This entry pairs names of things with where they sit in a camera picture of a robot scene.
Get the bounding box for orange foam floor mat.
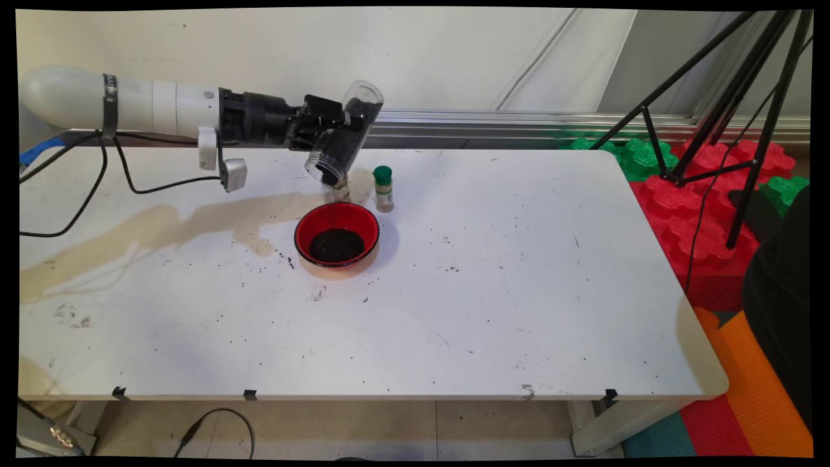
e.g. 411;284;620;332
694;307;813;458

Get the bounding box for red foam blocks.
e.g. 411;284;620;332
629;139;797;312

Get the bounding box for red and green foam mat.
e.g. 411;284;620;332
561;136;680;182

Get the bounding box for black seed pile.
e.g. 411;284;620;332
308;227;366;264

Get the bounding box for grey table leg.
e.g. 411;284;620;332
16;405;98;457

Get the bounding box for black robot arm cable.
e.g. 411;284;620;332
19;130;228;237

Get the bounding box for black tripod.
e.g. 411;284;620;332
587;9;813;250

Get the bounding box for thin black tripod cable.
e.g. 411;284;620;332
684;36;813;294

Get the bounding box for black cable with plug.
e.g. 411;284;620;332
172;408;254;460

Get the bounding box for aluminium wall rail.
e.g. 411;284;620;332
18;102;811;147

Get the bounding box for black cable strap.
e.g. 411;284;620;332
101;73;121;138

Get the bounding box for teal foam floor mat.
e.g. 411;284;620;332
622;411;698;459

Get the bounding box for green foam block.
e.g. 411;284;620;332
759;176;810;218

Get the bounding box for red foam floor mat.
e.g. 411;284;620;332
679;394;756;458

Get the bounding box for clear plastic jar black seeds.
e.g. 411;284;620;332
304;80;385;186

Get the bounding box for red bowl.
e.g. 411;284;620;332
294;202;381;280

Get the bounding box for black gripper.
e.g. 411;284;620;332
219;88;365;151

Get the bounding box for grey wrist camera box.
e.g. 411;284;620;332
198;126;248;193

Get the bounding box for cable with metal plug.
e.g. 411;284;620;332
18;399;85;457

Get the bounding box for white table leg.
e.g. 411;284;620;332
571;397;688;457

